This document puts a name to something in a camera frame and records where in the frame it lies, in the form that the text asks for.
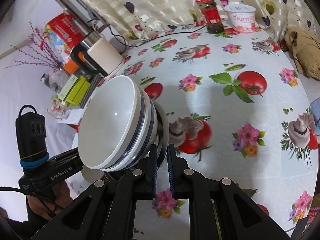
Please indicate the small beige plate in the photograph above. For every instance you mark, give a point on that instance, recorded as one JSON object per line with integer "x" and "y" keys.
{"x": 91, "y": 175}

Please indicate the red lid sauce jar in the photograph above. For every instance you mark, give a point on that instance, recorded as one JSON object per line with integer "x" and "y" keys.
{"x": 211, "y": 15}

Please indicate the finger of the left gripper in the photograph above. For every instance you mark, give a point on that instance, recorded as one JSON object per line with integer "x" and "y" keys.
{"x": 66, "y": 159}

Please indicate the lime green box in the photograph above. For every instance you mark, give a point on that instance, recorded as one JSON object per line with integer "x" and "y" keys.
{"x": 77, "y": 91}

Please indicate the clear glass mug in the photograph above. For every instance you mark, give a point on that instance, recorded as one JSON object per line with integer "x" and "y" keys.
{"x": 58, "y": 111}

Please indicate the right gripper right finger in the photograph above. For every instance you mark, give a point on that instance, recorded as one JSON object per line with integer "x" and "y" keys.
{"x": 218, "y": 209}

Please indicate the red snack box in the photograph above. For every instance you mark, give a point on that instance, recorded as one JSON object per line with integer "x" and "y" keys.
{"x": 63, "y": 34}

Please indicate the clear plastic bag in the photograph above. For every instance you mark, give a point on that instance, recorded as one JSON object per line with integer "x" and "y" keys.
{"x": 55, "y": 79}

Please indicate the white green flat box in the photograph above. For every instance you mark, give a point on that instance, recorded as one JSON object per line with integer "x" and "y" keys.
{"x": 67, "y": 87}

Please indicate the white bowl blue stripe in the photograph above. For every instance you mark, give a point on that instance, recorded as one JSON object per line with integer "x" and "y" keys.
{"x": 146, "y": 134}
{"x": 110, "y": 123}

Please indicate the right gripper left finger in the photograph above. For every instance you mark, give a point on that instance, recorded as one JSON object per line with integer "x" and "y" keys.
{"x": 105, "y": 210}

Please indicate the stainless steel bowl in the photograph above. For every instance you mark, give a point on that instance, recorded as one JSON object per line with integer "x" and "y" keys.
{"x": 162, "y": 139}

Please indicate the white yogurt tub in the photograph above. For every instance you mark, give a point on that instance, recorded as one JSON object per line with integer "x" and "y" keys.
{"x": 242, "y": 17}

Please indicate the orange box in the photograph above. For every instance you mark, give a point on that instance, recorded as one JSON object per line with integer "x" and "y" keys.
{"x": 70, "y": 67}

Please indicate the person's left hand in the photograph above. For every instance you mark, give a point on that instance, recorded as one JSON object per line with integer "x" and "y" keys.
{"x": 45, "y": 209}

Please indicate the heart pattern curtain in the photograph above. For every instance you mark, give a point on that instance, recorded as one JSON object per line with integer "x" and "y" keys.
{"x": 141, "y": 19}

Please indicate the striped black white tray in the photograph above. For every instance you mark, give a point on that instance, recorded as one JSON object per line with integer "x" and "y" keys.
{"x": 96, "y": 82}

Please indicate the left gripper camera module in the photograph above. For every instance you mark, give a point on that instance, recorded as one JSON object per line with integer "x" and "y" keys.
{"x": 31, "y": 138}

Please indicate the purple dried flower branches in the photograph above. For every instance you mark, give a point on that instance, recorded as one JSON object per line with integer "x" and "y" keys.
{"x": 37, "y": 49}

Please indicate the folded blue grey cloths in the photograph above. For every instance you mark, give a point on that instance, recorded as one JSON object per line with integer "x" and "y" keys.
{"x": 315, "y": 107}

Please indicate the burlap sack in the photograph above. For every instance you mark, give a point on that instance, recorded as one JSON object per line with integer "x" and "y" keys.
{"x": 304, "y": 47}

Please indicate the fruit print tablecloth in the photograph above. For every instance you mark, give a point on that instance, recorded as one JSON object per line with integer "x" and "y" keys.
{"x": 236, "y": 109}

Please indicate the white electric kettle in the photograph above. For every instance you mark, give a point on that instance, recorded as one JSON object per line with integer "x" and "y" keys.
{"x": 96, "y": 56}

